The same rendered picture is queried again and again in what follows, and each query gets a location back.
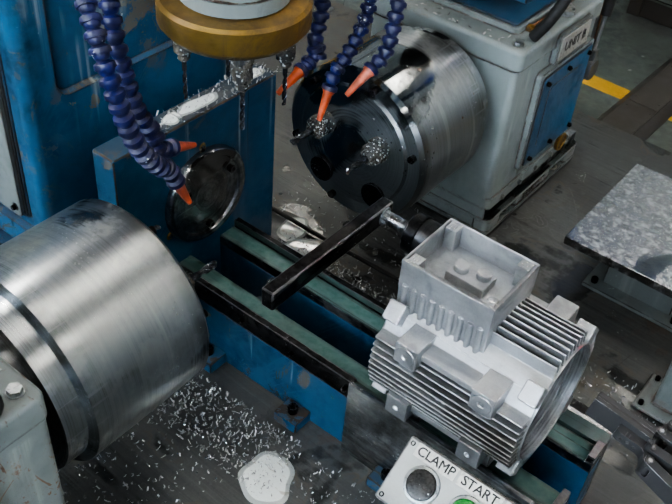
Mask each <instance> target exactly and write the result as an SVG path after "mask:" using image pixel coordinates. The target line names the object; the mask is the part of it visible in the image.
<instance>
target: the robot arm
mask: <svg viewBox="0 0 672 504"><path fill-rule="evenodd" d="M585 414H586V415H588V416H589V417H590V418H592V419H593V420H595V421H596V422H597V423H599V424H600V425H601V426H603V427H604V428H606V429H607V430H608V431H610V432H611V433H612V434H613V435H612V436H613V437H614V439H615V440H617V441H618V442H620V443H621V444H622V445H624V446H625V447H626V448H628V449H629V450H630V451H632V452H633V453H634V454H635V455H636V456H637V458H638V464H637V467H636V469H635V472H636V474H637V475H638V476H639V477H640V478H641V479H642V480H643V481H644V482H645V483H646V485H647V486H648V487H649V488H650V489H651V490H652V491H653V492H654V493H655V494H656V495H657V496H658V497H659V498H660V499H661V500H662V501H663V502H664V503H665V504H672V420H670V421H669V422H668V423H667V424H665V425H663V426H661V427H660V426H655V425H654V424H652V423H651V422H650V421H648V420H647V419H645V418H644V417H643V416H641V415H640V414H638V413H637V412H635V411H633V410H630V411H629V410H628V409H626V408H625V407H623V406H622V405H621V404H619V403H618V402H616V401H615V400H613V399H612V398H611V397H609V396H608V395H606V394H605V393H604V392H602V391H601V392H600V393H599V394H598V395H597V397H596V398H595V399H594V401H593V402H592V404H591V405H590V406H589V408H588V409H587V411H586V412H585ZM664 441H665V442H664Z"/></svg>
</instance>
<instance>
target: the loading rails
mask: <svg viewBox="0 0 672 504"><path fill-rule="evenodd" d="M220 248H221V274H220V273H219V272H217V271H215V270H214V269H213V270H212V271H211V272H209V273H207V274H202V276H201V278H200V279H199V280H198V281H196V282H195V291H196V293H197V295H198V297H199V300H200V302H201V305H202V308H204V309H205V310H206V311H207V312H208V317H207V318H206V321H207V326H208V333H209V355H208V360H207V363H206V366H205V367H204V370H206V371H207V372H209V373H212V372H214V371H215V370H216V369H217V368H219V367H220V366H221V365H222V364H224V363H225V362H228V363H229V364H231V365H232V366H233V367H235V368H236V369H238V370H239V371H241V372H242V373H243V374H245V375H246V376H248V377H249V378H251V379H252V380H253V381H255V382H256V383H258V384H259V385H261V386H262V387H263V388H265V389H266V390H268V391H269V392H271V393H272V394H273V395H275V396H276V397H278V398H279V399H281V400H282V401H283V402H284V403H283V404H281V405H280V406H279V407H278V408H277V409H276V410H275V411H274V419H275V420H276V421H277V422H278V423H280V424H281V425H283V426H284V427H285V428H287V429H288V430H290V431H291V432H292V433H294V434H295V433H297V432H298V431H299V430H300V429H301V428H302V427H303V426H304V425H305V424H306V423H307V422H309V421H310V420H311V421H312V422H313V423H315V424H316V425H318V426H319V427H321V428H322V429H323V430H325V431H326V432H328V433H329V434H331V435H332V436H333V437H335V438H336V439H338V440H339V441H341V442H342V443H341V449H342V450H344V451H345V452H347V453H348V454H350V455H351V456H352V457H354V458H355V459H357V460H358V461H359V462H361V463H362V464H364V465H365V466H367V467H368V468H369V469H371V470H372V472H371V473H370V474H369V475H368V476H367V479H366V485H367V486H368V487H369V488H371V489H372V490H374V491H375V492H377V491H378V489H379V488H380V486H381V484H382V483H383V481H384V480H385V478H386V476H387V475H388V473H389V472H390V470H391V468H392V467H393V465H394V464H395V462H396V460H397V459H398V457H399V456H400V454H401V452H402V451H403V449H404V448H405V446H406V444H407V443H408V441H409V440H410V438H411V437H413V436H416V437H417V438H419V439H420V440H422V441H423V442H425V443H427V444H428V445H430V446H431V447H433V448H434V449H436V450H437V451H439V452H440V453H442V454H443V455H445V456H446V457H448V458H449V459H451V460H452V461H454V462H455V463H457V464H458V465H460V466H461V467H463V468H464V469H466V470H467V471H469V472H470V473H472V474H473V475H475V476H476V477H478V478H479V479H481V480H482V481H484V482H485V483H487V484H488V485H490V486H491V487H493V488H494V489H496V490H497V491H499V492H500V493H502V494H503V495H505V496H506V497H508V498H509V499H511V500H512V501H514V502H515V503H517V504H580V502H581V501H582V499H583V498H584V496H585V495H586V493H587V491H588V489H589V486H590V484H591V482H592V480H593V477H594V475H595V473H596V471H597V468H598V466H599V464H600V462H601V459H602V457H603V455H604V453H605V450H606V448H607V446H608V444H609V441H610V439H611V437H612V435H613V434H612V433H611V432H610V431H608V430H607V429H606V428H604V427H603V426H601V425H600V424H599V423H597V422H596V421H594V420H593V419H591V418H589V417H588V416H586V415H584V414H583V413H581V412H579V411H578V410H576V409H574V408H573V407H571V406H568V408H567V410H566V411H565V413H562V414H561V415H560V417H559V419H558V420H557V422H556V423H555V425H554V426H553V428H552V429H551V431H550V432H549V434H548V435H547V436H546V438H545V439H544V441H543V442H542V443H541V444H540V446H539V447H538V448H537V450H536V451H535V452H534V453H533V455H532V456H530V458H529V460H527V461H526V463H524V464H523V466H522V467H520V469H519V470H518V472H517V474H516V475H515V476H509V475H507V474H506V473H504V472H503V471H501V470H500V469H498V468H497V467H496V466H495V465H496V463H497V461H496V460H493V461H492V463H491V464H490V465H489V466H488V467H485V466H484V465H482V464H480V465H479V467H478V468H477V469H474V468H473V467H471V466H470V465H468V464H467V463H465V462H464V461H462V460H461V459H459V458H458V457H456V456H455V451H456V447H457V444H458V442H457V441H455V440H453V439H452V438H450V437H449V436H447V435H446V434H444V433H443V432H441V431H440V430H438V429H437V428H435V427H434V426H432V425H430V424H429V423H427V422H426V421H424V420H423V419H421V420H420V421H419V422H417V421H415V420H414V419H412V418H411V417H409V418H408V419H407V420H406V421H405V422H403V421H402V420H400V419H399V418H397V417H396V416H394V415H393V414H391V413H390V412H388V411H387V410H385V404H386V398H387V394H383V393H381V392H380V391H378V390H377V389H375V388H374V387H372V386H371V384H372V382H373V381H372V380H371V379H369V377H370V376H369V375H368V374H369V373H370V372H369V371H368V369H369V367H368V365H369V364H370V362H369V360H370V358H371V357H370V354H371V353H372V351H371V349H372V348H373V347H374V345H373V342H374V341H375V340H376V339H377V338H375V336H376V335H377V334H378V333H379V332H380V331H381V329H382V327H383V325H384V323H385V321H386V319H384V318H382V314H383V312H384V310H385V309H386V307H387V306H386V305H385V304H383V303H381V302H380V301H378V300H376V299H375V298H373V297H371V296H370V295H368V294H366V293H365V292H363V291H361V290H360V289H358V288H356V287H355V286H353V285H351V284H350V283H348V282H346V281H345V280H343V279H341V278H340V277H338V276H336V275H335V274H333V273H331V272H330V271H328V270H326V269H325V270H324V271H323V272H321V273H320V274H319V275H317V276H316V277H315V278H314V279H312V280H311V281H310V282H309V283H307V284H306V285H305V286H304V287H302V288H301V289H300V290H298V291H297V292H296V293H295V294H293V295H292V296H291V297H290V298H288V299H287V300H286V301H284V302H283V303H282V304H281V305H279V306H278V307H277V308H276V309H274V310H270V309H268V308H267V307H265V306H264V305H262V303H261V301H262V287H263V286H265V285H266V281H267V280H269V279H270V278H271V277H274V278H275V277H277V276H278V275H279V274H281V273H282V272H283V271H285V270H286V269H287V268H289V267H290V266H291V265H293V264H294V263H295V262H297V261H298V260H299V259H300V258H302V257H303V255H301V254H300V253H298V252H296V251H295V250H293V249H291V248H290V247H288V246H286V245H285V244H283V243H281V242H280V241H278V240H276V239H275V238H273V237H271V236H270V235H268V234H266V233H265V232H263V231H261V230H260V229H258V228H256V227H255V226H253V225H251V224H250V223H248V222H246V221H245V220H243V219H241V218H240V217H238V218H237V219H235V226H233V227H232V228H230V229H229V230H227V231H226V232H224V233H223V234H221V235H220Z"/></svg>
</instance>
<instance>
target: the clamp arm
mask: <svg viewBox="0 0 672 504"><path fill-rule="evenodd" d="M392 209H393V201H391V200H389V199H387V198H385V197H381V198H380V199H379V200H377V201H376V202H375V203H373V204H372V205H371V206H369V207H368V208H367V209H365V210H364V211H363V212H361V213H360V214H359V215H357V216H356V217H355V218H353V219H352V220H351V221H349V220H347V221H346V222H345V223H343V227H342V228H340V229H339V230H338V231H336V232H335V233H334V234H332V235H331V236H330V237H328V238H327V239H326V240H324V241H323V242H322V243H320V244H319V245H318V246H316V247H315V248H314V249H312V250H311V251H310V252H308V253H307V254H306V255H304V256H303V257H302V258H300V259H299V260H298V261H297V262H295V263H294V264H293V265H291V266H290V267H289V268H287V269H286V270H285V271H283V272H282V273H281V274H279V275H278V276H277V277H275V278H274V277H271V278H270V279H269V280H267V281H266V285H265V286H263V287H262V301H261V303H262V305H264V306H265V307H267V308H268V309H270V310H274V309H276V308H277V307H278V306H279V305H281V304H282V303H283V302H284V301H286V300H287V299H288V298H290V297H291V296H292V295H293V294H295V293H296V292H297V291H298V290H300V289H301V288H302V287H304V286H305V285H306V284H307V283H309V282H310V281H311V280H312V279H314V278H315V277H316V276H317V275H319V274H320V273H321V272H323V271H324V270H325V269H326V268H328V267H329V266H330V265H331V264H333V263H334V262H335V261H337V260H338V259H339V258H340V257H342V256H343V255H344V254H345V253H347V252H348V251H349V250H351V249H352V248H353V247H354V246H356V245H357V244H358V243H359V242H361V241H362V240H363V239H365V238H366V237H367V236H368V235H370V234H371V233H372V232H373V231H375V230H376V229H377V228H379V227H380V226H381V225H384V224H385V225H386V223H385V221H384V220H382V221H381V219H382V218H383V219H385V220H386V219H387V218H388V215H387V214H384V213H385V212H387V213H389V214H390V213H392ZM383 214H384V215H383ZM382 216H383V217H382Z"/></svg>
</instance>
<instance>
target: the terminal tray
mask: <svg viewBox="0 0 672 504"><path fill-rule="evenodd" d="M452 224H455V225H457V226H458V228H457V229H452V228H451V227H450V226H451V225H452ZM414 256H419V257H420V258H421V260H420V261H415V260H414V259H413V257H414ZM523 262H527V263H529V264H530V267H524V266H523V265H522V263H523ZM539 268H540V264H538V263H536V262H534V261H532V260H530V259H529V258H527V257H525V256H523V255H521V254H519V253H517V252H515V251H513V250H511V249H510V248H508V247H506V246H504V245H502V244H500V243H498V242H496V241H494V240H492V239H491V238H489V237H487V236H485V235H483V234H481V233H479V232H477V231H475V230H473V229H472V228H470V227H468V226H466V225H464V224H462V223H460V222H458V221H456V220H454V219H453V218H450V219H449V220H448V221H447V222H446V223H444V224H443V225H442V226H441V227H440V228H438V229H437V230H436V231H435V232H434V233H433V234H431V235H430V236H429V237H428V238H427V239H426V240H424V241H423V242H422V243H421V244H420V245H418V246H417V247H416V248H415V249H414V250H413V251H411V252H410V253H409V254H408V255H407V256H405V257H404V258H403V259H402V264H401V270H400V276H399V283H398V285H399V288H398V294H397V300H398V301H400V302H401V303H402V304H404V305H406V306H408V307H409V315H412V314H414V313H415V314H417V320H419V321H420V320H422V319H425V320H426V325H427V326H430V325H431V324H434V325H435V330H436V331H440V330H441V329H442V330H444V336H445V337H448V336H450V335H452V336H454V337H453V341H454V342H458V341H460V340H461V341H462V342H463V347H464V348H467V347H469V346H471V347H472V352H473V353H474V354H476V353H478V352H481V353H484V352H485V350H486V348H487V347H488V345H489V344H490V341H491V338H492V334H493V332H496V331H497V327H498V326H499V325H500V326H501V323H502V322H503V320H505V319H506V318H507V315H510V313H511V311H512V310H514V309H515V307H516V306H517V307H518V305H519V303H522V301H523V300H525V299H526V297H527V298H530V295H531V292H532V290H533V288H534V284H535V281H536V278H537V274H538V271H539ZM488 297H492V298H494V299H495V302H494V303H489V302H488V301H487V298H488Z"/></svg>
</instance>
